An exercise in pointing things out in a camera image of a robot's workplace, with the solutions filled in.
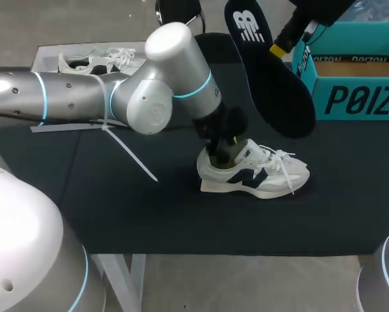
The black chair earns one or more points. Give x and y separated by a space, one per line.
178 9

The insole black and blue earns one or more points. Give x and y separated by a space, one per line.
278 91

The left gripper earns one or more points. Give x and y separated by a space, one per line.
226 123

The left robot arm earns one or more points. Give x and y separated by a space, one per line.
83 94

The teal box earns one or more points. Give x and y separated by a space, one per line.
359 97

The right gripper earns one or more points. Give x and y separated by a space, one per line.
324 9

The white sneaker navy logo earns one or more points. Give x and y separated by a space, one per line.
272 175
83 65

